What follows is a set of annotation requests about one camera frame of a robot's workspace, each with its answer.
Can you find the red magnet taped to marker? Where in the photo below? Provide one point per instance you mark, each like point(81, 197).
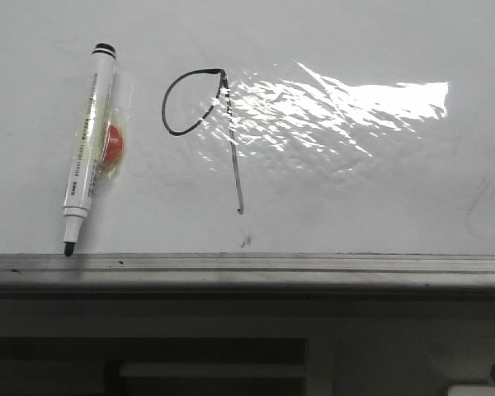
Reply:
point(113, 144)

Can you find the white whiteboard marker black tip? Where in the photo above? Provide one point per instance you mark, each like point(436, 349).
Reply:
point(87, 154)

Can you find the white whiteboard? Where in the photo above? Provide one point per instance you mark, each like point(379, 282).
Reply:
point(256, 126)

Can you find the white object bottom right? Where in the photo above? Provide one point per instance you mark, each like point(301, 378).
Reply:
point(471, 390)

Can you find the aluminium whiteboard frame rail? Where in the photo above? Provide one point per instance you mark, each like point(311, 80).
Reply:
point(248, 273)

